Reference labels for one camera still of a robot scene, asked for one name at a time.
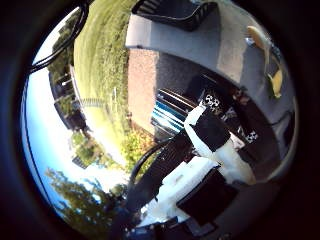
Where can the tan faced plush doll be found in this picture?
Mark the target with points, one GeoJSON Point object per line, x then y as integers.
{"type": "Point", "coordinates": [258, 36]}

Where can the black plastic basket container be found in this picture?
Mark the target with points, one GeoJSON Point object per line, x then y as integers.
{"type": "Point", "coordinates": [180, 15]}

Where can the black white checker marker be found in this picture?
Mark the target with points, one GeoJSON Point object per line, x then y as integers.
{"type": "Point", "coordinates": [252, 136]}
{"type": "Point", "coordinates": [212, 100]}

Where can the small grey distant building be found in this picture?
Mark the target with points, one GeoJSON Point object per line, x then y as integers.
{"type": "Point", "coordinates": [79, 162]}

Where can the dark distant building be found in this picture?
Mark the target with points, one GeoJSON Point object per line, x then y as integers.
{"type": "Point", "coordinates": [68, 103]}

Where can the blue striped metal frame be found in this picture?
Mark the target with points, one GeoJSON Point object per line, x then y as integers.
{"type": "Point", "coordinates": [168, 115]}

